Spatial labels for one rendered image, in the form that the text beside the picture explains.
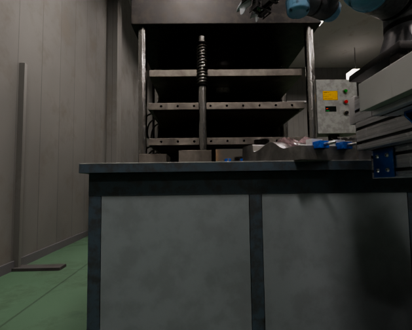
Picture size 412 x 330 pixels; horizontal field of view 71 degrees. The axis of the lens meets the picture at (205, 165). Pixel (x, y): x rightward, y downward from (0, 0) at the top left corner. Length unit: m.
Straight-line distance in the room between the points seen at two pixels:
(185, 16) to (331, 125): 1.27
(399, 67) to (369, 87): 0.10
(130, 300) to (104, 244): 0.24
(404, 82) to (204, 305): 0.98
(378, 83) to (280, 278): 0.80
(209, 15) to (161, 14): 0.33
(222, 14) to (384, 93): 1.63
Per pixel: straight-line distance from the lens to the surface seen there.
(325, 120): 2.27
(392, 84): 0.71
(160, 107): 2.07
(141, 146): 1.97
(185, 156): 1.30
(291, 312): 1.30
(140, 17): 2.23
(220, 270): 1.20
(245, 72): 2.19
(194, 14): 2.21
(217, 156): 1.98
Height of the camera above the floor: 0.71
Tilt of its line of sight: 4 degrees up
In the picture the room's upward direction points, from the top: 1 degrees counter-clockwise
